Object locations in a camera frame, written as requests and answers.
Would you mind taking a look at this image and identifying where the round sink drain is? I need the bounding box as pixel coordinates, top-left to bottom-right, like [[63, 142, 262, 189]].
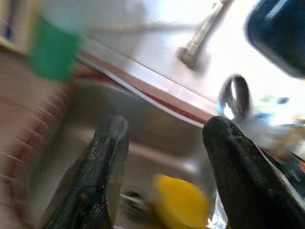
[[121, 189, 153, 213]]

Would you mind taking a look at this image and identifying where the clear plastic cup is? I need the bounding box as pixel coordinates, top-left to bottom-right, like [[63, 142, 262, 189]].
[[218, 73, 251, 120]]

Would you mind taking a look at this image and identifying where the yellow plastic bowl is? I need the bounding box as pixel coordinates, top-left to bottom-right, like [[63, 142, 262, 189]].
[[152, 173, 210, 229]]

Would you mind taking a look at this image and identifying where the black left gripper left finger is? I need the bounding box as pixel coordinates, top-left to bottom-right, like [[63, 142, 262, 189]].
[[45, 115, 130, 229]]

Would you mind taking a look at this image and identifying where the dark blue plastic tray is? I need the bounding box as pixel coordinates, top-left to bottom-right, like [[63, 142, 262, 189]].
[[244, 0, 305, 78]]

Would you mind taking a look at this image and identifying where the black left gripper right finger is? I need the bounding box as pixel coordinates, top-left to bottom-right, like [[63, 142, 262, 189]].
[[202, 116, 305, 229]]

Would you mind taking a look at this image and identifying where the stainless steel sink basin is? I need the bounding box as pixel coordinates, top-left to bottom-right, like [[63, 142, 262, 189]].
[[30, 78, 229, 229]]

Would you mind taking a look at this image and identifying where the grey metal faucet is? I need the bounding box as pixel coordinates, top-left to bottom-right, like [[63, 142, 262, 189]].
[[176, 0, 235, 66]]

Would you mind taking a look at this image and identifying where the thin white tube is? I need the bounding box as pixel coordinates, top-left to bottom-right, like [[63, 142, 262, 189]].
[[76, 53, 205, 126]]

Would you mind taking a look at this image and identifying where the green dish soap bottle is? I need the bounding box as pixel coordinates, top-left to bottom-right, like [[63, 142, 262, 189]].
[[30, 0, 79, 83]]

